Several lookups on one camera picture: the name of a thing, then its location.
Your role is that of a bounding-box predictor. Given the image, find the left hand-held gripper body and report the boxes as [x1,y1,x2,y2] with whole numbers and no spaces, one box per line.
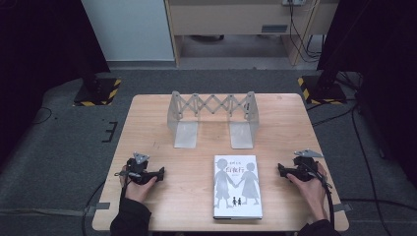
[114,151,155,186]

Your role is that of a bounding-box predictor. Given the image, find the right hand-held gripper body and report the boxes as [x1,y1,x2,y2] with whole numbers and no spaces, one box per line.
[293,148,325,183]

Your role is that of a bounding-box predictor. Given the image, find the expandable metal book rack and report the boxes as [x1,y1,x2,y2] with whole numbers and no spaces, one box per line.
[166,90,261,150]

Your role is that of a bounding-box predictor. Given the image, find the white book with grey figures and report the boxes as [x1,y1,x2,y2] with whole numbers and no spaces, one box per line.
[212,154,264,221]

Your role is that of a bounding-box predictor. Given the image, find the person's left hand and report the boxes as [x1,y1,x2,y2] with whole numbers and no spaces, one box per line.
[119,165,159,204]

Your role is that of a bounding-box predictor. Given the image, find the person's right hand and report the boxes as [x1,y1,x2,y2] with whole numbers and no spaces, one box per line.
[286,162,329,223]

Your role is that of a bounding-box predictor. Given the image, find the black stand base striped edge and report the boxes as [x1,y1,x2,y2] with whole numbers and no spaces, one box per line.
[297,75,348,106]
[73,77,123,107]

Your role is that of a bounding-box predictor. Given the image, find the black stand pole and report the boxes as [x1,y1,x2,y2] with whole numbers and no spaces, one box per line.
[81,48,100,96]
[317,19,348,90]

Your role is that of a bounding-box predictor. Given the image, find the long grey tape strip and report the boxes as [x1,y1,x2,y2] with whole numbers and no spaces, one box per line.
[0,206,96,218]

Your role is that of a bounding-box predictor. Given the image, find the black curtain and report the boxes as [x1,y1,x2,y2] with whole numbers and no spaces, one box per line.
[0,0,111,166]
[316,0,417,188]

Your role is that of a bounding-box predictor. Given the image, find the white panel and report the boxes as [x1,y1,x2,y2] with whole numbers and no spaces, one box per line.
[81,0,176,63]

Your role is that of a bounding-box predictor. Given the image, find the wooden cabinet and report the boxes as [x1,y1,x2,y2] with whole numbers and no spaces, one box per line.
[163,0,340,69]

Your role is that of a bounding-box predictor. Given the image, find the left hand-held gripper black cable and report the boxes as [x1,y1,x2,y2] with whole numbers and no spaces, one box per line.
[81,176,130,236]

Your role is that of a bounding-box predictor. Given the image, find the hand-held gripper black cable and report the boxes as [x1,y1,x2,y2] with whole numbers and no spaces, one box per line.
[306,161,335,229]
[81,176,130,236]

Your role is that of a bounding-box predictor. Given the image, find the right hand-held gripper black cable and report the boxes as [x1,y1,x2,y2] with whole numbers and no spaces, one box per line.
[306,161,335,229]

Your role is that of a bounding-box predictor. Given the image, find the long black floor cable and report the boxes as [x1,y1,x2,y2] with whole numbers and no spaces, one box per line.
[351,103,391,236]

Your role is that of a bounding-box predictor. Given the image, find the black floor cable loop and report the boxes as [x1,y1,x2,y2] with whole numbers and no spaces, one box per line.
[31,105,53,126]

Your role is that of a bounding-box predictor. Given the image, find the black cables at cabinet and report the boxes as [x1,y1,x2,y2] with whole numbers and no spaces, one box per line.
[287,0,325,64]

